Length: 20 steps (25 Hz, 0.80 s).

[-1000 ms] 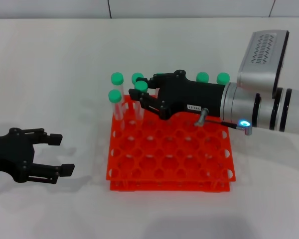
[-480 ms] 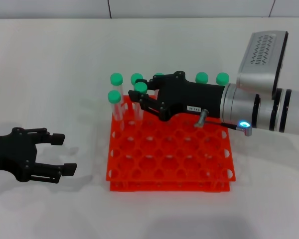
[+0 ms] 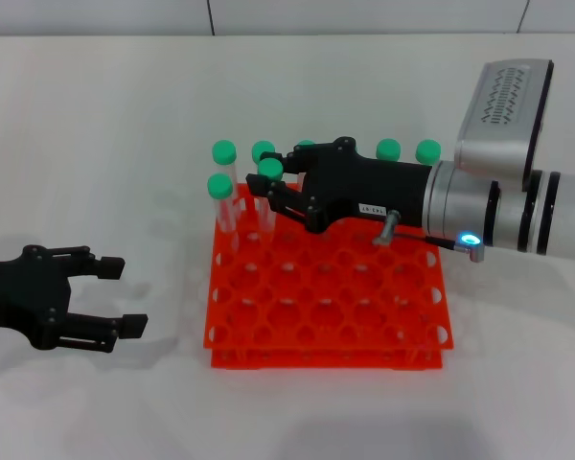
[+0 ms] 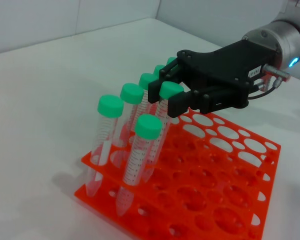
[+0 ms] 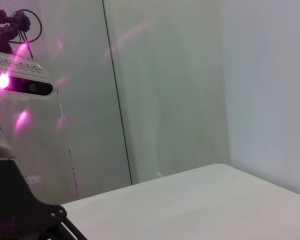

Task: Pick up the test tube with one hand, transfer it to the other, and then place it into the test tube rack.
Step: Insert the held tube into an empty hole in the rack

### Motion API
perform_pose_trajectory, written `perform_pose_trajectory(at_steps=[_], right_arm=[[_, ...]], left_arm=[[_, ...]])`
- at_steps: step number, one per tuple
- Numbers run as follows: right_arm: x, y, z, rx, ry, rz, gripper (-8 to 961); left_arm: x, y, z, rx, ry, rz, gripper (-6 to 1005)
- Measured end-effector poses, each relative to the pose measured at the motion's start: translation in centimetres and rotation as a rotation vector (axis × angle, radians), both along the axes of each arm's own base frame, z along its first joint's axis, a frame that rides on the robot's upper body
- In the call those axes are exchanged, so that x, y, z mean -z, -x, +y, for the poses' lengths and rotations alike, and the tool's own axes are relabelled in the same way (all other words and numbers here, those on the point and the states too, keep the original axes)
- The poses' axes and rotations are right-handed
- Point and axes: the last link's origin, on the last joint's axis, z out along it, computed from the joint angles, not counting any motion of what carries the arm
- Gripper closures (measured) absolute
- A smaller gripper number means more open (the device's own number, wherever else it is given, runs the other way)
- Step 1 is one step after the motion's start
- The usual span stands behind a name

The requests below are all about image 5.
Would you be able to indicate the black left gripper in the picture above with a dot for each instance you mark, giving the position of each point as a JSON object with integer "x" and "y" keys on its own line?
{"x": 7, "y": 200}

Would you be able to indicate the black articulated teleoperation device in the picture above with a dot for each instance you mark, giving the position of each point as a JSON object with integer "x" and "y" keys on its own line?
{"x": 2, "y": 35}

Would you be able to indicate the small white panel latch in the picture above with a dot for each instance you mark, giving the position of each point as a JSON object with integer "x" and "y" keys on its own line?
{"x": 35, "y": 179}

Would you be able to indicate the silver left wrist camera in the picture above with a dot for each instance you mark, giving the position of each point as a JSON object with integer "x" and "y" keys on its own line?
{"x": 27, "y": 75}

